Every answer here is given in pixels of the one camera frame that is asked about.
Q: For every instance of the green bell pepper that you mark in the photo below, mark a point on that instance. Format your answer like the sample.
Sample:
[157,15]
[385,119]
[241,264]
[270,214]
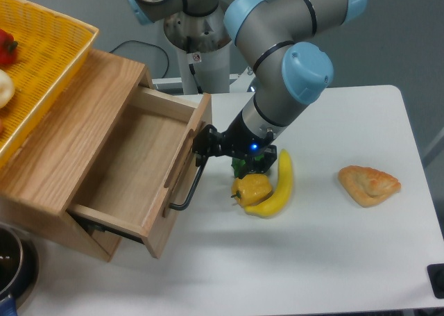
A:
[237,166]

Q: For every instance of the dark metal pot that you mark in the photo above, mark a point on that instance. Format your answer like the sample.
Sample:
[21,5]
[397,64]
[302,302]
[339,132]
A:
[20,265]

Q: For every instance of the wooden drawer cabinet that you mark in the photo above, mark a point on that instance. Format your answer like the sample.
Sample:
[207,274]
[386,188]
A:
[39,182]

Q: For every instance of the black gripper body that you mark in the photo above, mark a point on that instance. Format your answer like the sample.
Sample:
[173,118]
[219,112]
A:
[239,141]

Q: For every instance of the triangular pastry bread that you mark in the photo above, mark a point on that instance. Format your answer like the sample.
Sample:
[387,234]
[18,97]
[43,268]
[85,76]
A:
[367,186]

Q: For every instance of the red bell pepper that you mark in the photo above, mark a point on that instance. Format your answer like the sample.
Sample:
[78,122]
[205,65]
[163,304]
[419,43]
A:
[8,52]

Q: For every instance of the black table corner device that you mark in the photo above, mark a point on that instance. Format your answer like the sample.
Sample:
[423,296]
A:
[436,278]

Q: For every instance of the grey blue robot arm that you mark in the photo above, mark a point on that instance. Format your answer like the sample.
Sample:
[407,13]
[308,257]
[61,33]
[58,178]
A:
[273,37]

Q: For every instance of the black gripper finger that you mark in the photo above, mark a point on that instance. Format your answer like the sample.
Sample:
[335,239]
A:
[206,144]
[270,154]

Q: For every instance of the white round vegetable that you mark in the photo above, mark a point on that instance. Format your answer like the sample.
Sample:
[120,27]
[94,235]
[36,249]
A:
[7,88]

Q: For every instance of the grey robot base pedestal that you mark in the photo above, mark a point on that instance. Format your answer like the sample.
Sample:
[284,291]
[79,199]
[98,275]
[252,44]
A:
[202,45]

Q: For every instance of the wooden top drawer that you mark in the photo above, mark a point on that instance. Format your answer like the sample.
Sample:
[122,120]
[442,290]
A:
[145,164]

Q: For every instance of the yellow banana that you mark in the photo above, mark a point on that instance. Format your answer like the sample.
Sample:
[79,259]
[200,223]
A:
[283,191]

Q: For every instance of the yellow bell pepper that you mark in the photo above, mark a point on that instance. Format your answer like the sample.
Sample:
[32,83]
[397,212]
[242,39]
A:
[251,189]

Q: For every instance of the yellow plastic basket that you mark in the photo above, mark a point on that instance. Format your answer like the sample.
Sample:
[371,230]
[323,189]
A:
[51,48]

